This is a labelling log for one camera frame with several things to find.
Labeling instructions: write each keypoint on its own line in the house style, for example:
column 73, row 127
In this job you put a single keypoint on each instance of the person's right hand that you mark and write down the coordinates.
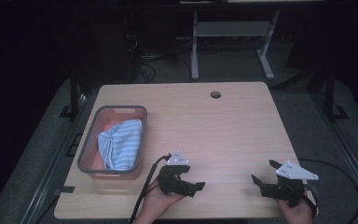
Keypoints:
column 298, row 213

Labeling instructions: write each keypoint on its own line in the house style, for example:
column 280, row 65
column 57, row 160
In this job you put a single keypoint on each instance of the pink basket with grey rim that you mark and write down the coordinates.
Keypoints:
column 91, row 146

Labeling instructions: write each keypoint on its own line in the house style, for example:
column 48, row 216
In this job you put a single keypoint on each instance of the person's left hand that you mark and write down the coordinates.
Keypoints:
column 157, row 203

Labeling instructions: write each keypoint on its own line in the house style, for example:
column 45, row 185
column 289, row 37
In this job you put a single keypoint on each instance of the blue striped cloth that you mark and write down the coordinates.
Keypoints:
column 122, row 146

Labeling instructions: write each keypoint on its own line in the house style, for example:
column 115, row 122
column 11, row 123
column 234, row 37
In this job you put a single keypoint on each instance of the grey metal stand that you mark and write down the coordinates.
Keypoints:
column 231, row 28

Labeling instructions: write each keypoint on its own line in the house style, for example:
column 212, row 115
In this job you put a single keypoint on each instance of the black tape strip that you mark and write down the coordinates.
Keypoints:
column 64, row 189

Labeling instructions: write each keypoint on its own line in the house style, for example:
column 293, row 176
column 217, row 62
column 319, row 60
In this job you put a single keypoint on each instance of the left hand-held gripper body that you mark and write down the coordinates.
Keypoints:
column 171, row 179

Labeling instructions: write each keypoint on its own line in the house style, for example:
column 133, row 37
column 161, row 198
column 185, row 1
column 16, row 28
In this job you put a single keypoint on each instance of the black metal post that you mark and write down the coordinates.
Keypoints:
column 74, row 93
column 331, row 93

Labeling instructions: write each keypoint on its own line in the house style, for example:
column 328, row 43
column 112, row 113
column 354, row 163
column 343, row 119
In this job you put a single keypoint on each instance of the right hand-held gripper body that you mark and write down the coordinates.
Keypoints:
column 287, row 188

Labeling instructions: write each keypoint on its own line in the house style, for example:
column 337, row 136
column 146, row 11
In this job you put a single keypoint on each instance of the aluminium floor rail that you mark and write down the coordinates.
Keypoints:
column 54, row 158
column 349, row 155

